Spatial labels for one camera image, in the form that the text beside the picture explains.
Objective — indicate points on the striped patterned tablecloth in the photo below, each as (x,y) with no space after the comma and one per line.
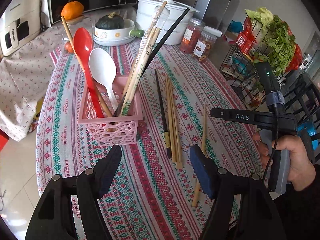
(140,180)

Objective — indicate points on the large orange tangerine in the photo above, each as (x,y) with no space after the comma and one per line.
(72,10)

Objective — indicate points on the long pale wooden chopstick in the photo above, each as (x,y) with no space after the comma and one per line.
(162,11)

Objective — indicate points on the red snack packet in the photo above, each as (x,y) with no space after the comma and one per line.
(296,52)
(246,40)

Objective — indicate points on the plastic jar dried rings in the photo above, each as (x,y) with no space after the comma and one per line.
(203,47)

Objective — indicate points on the cream air fryer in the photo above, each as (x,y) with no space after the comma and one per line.
(20,17)

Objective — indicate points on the pink plastic basket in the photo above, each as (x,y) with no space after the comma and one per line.
(117,132)

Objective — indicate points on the black chopstick gold end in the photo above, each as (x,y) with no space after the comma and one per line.
(160,100)

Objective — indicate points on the black chair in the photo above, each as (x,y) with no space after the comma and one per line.
(305,92)

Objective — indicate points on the red plastic spoon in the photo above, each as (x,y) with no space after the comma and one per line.
(83,45)

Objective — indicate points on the person's right forearm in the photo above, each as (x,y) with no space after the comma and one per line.
(305,210)

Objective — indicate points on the white electric cooking pot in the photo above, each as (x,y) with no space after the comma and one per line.
(147,15)

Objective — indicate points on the dark green kabocha squash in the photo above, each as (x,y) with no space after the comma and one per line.
(110,21)

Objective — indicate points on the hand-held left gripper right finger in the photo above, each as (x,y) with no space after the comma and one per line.
(202,173)

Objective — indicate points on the floral cabinet cover cloth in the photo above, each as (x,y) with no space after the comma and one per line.
(22,80)

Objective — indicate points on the small orange-red fruit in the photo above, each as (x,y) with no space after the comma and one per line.
(68,47)

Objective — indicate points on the green leafy herbs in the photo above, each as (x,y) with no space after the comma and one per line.
(280,45)

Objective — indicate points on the white plastic spoon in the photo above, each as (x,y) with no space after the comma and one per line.
(102,65)

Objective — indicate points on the blue plastic stool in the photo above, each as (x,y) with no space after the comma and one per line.
(306,130)

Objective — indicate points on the white cylinder object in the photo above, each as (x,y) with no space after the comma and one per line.
(215,33)

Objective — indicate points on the person's right hand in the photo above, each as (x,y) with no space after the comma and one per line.
(300,160)

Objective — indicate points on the white floral casserole dish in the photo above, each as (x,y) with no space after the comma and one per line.
(112,36)

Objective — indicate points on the napa cabbage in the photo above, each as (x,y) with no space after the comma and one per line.
(260,17)

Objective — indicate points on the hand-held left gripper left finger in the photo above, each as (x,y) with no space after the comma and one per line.
(110,170)

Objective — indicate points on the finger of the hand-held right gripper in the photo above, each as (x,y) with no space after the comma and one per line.
(222,114)

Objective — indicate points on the grey refrigerator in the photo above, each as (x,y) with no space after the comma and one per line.
(212,2)

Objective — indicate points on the plastic jar red contents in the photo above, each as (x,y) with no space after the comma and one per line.
(191,37)

